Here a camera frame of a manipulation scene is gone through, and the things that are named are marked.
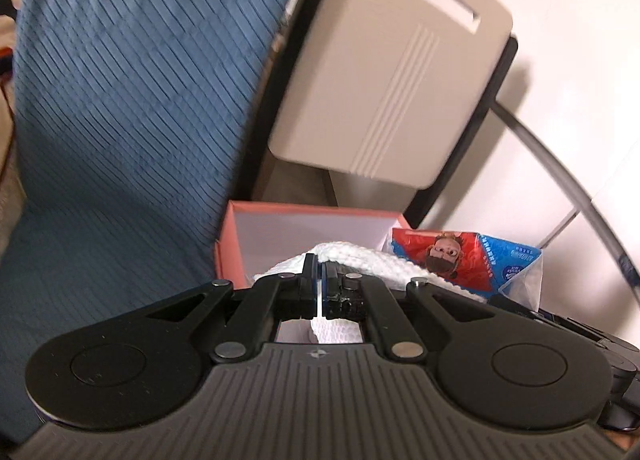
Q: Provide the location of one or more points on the floral beige cushion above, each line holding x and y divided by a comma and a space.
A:
12, 199

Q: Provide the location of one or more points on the blue white red mask packet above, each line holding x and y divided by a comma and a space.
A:
478, 263

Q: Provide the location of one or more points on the beige plastic chair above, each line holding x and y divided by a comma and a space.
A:
394, 90

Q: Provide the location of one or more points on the blue textured sofa cover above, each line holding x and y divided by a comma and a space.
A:
131, 118

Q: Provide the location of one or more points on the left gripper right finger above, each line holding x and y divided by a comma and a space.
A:
366, 300

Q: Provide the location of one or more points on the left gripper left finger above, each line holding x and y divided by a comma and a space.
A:
257, 312

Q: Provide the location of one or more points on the cream black red pillow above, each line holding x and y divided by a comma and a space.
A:
9, 13

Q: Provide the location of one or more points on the white textured paper towel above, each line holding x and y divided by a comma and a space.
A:
395, 271

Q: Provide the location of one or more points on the person right hand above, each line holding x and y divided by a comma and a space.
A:
624, 440

